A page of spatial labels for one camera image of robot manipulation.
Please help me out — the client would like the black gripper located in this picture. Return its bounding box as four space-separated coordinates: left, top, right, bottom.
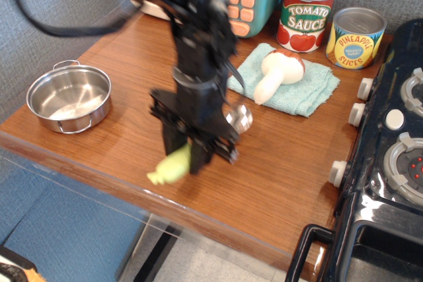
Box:
150 77 239 174

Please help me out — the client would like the white plush mushroom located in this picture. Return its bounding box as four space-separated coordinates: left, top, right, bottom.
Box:
253 48 305 105

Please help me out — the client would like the tomato sauce can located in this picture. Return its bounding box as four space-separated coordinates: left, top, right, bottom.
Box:
277 0 334 53

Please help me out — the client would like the stainless steel pot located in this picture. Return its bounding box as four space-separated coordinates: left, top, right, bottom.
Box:
26 60 112 134

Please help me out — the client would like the pineapple slices can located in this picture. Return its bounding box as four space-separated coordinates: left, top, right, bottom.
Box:
326 7 387 70

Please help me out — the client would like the black toy stove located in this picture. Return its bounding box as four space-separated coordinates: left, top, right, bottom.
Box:
286 18 422 281

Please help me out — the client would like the light blue folded cloth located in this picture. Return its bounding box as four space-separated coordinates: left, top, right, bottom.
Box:
227 43 340 118

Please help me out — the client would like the orange object on tray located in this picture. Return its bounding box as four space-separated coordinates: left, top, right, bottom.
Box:
0 262 46 282

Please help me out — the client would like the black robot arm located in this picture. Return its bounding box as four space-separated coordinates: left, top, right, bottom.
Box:
133 0 239 174

